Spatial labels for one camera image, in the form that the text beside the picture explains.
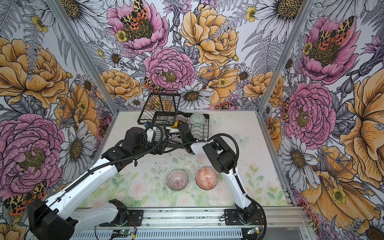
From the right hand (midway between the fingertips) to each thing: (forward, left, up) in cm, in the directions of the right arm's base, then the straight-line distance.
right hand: (182, 123), depth 102 cm
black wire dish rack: (+13, +14, +2) cm, 19 cm away
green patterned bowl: (+8, -11, -6) cm, 15 cm away
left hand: (-24, +10, +10) cm, 28 cm away
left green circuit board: (-59, +25, -10) cm, 64 cm away
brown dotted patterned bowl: (+5, +1, 0) cm, 5 cm away
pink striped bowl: (-35, +2, -8) cm, 36 cm away
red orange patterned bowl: (-35, -14, -8) cm, 39 cm away
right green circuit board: (-59, -35, -11) cm, 70 cm away
